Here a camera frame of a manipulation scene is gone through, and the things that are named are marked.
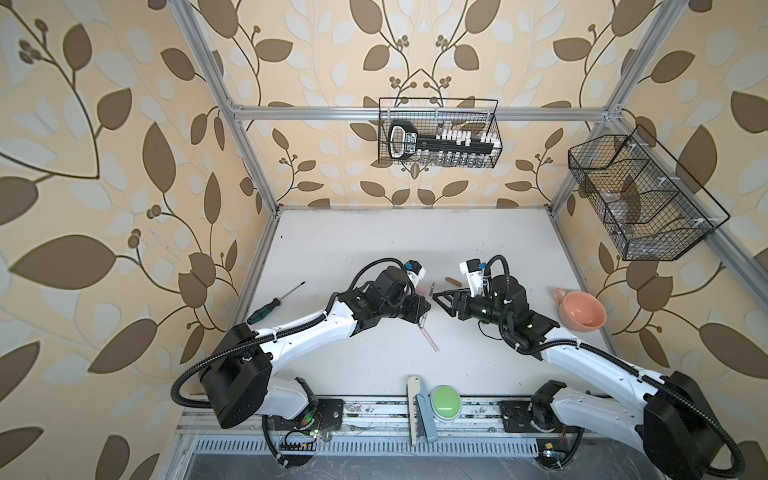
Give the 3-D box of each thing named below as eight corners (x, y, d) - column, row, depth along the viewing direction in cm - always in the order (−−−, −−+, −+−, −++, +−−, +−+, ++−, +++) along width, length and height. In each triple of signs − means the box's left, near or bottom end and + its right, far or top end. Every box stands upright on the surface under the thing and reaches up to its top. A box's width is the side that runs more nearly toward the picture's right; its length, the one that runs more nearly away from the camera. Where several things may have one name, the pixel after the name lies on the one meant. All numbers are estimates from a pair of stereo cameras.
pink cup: (564, 334, 89) (574, 326, 84) (551, 298, 96) (559, 288, 91) (601, 334, 89) (613, 326, 84) (584, 298, 96) (594, 288, 91)
